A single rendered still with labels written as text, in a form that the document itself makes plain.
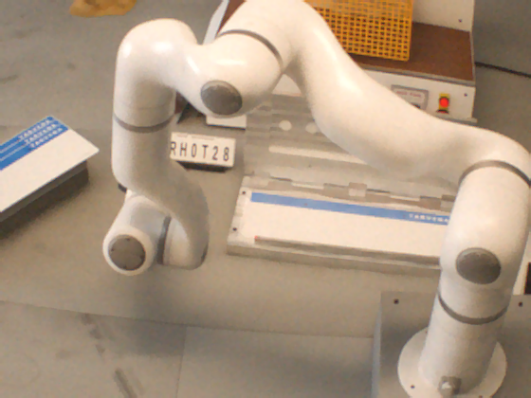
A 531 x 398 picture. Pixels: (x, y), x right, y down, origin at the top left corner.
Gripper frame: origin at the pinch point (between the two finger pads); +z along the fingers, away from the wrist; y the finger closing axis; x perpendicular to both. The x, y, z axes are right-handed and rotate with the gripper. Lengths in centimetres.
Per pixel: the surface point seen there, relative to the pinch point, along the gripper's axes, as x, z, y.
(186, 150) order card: -4.3, 25.0, -1.0
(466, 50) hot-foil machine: 19, 45, 54
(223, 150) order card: -3.5, 25.1, 6.4
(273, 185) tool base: -7.3, 19.6, 17.2
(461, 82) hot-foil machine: 15, 32, 53
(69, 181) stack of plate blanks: -8.6, 12.6, -22.5
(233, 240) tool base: -12.0, 3.4, 12.2
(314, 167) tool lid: -2.1, 18.3, 24.6
